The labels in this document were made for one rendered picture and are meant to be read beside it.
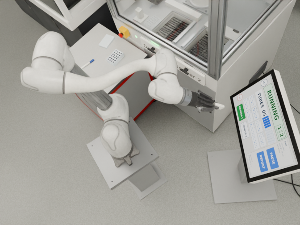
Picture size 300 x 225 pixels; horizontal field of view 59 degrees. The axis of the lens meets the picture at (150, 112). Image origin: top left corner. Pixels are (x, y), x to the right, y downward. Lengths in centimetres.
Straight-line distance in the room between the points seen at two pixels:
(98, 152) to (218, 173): 111
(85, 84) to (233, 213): 170
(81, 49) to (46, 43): 113
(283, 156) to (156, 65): 72
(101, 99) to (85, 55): 87
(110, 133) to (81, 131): 135
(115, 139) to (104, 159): 30
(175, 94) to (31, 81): 63
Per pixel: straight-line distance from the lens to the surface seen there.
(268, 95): 149
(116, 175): 174
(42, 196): 287
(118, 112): 164
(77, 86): 120
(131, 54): 220
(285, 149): 137
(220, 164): 247
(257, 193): 245
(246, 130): 153
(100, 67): 221
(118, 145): 157
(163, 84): 122
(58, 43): 132
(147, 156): 173
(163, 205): 245
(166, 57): 132
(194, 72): 182
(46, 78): 120
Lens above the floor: 241
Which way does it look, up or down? 61 degrees down
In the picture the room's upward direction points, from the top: 22 degrees counter-clockwise
